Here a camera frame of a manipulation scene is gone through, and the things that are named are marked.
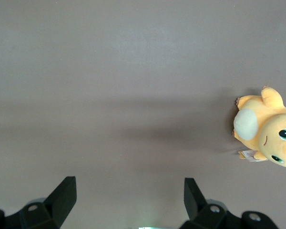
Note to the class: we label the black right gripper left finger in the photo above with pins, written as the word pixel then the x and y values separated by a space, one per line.
pixel 59 202

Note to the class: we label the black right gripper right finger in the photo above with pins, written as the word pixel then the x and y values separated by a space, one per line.
pixel 195 202

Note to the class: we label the orange plush toy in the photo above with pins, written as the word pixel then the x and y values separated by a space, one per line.
pixel 271 119

